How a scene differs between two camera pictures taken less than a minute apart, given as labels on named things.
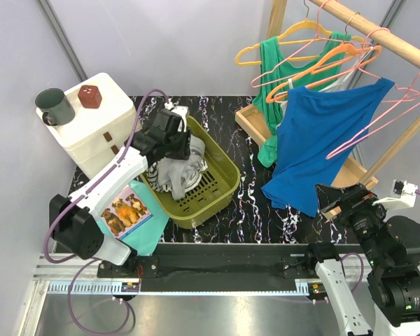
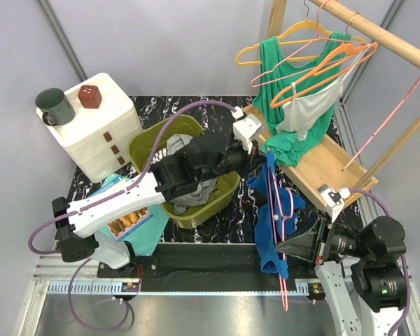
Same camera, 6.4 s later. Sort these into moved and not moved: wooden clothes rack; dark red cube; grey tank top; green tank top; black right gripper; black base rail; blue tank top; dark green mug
Moved: blue tank top; grey tank top; black right gripper
Not moved: dark red cube; black base rail; dark green mug; green tank top; wooden clothes rack
